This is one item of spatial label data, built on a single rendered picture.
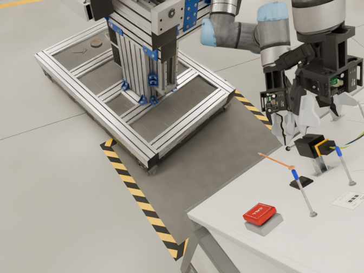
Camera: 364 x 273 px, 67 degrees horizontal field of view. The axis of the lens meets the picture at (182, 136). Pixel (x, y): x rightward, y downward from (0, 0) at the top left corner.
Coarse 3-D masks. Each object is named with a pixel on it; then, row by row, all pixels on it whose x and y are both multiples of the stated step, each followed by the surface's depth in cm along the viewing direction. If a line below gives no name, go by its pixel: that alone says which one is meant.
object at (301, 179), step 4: (300, 176) 66; (300, 180) 64; (304, 180) 63; (308, 180) 63; (312, 180) 63; (292, 184) 65; (296, 184) 64; (304, 184) 63; (308, 184) 63; (296, 188) 64
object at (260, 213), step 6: (258, 204) 58; (264, 204) 57; (252, 210) 57; (258, 210) 56; (264, 210) 55; (270, 210) 54; (276, 210) 55; (246, 216) 56; (252, 216) 55; (258, 216) 54; (264, 216) 53; (270, 216) 54; (252, 222) 54; (258, 222) 53
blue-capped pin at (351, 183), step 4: (336, 148) 54; (336, 152) 54; (340, 152) 54; (340, 156) 54; (344, 164) 54; (344, 168) 55; (348, 172) 55; (348, 176) 55; (352, 180) 55; (348, 184) 55; (352, 184) 55
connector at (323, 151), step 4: (328, 140) 60; (332, 140) 59; (316, 144) 61; (324, 144) 59; (328, 144) 58; (332, 144) 59; (320, 148) 59; (324, 148) 58; (328, 148) 58; (316, 152) 61; (320, 152) 60; (324, 152) 59; (328, 152) 58
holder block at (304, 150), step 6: (300, 138) 66; (306, 138) 66; (312, 138) 63; (318, 138) 62; (300, 144) 64; (306, 144) 62; (312, 144) 61; (300, 150) 66; (306, 150) 63; (312, 150) 61; (306, 156) 65; (312, 156) 62; (318, 156) 62
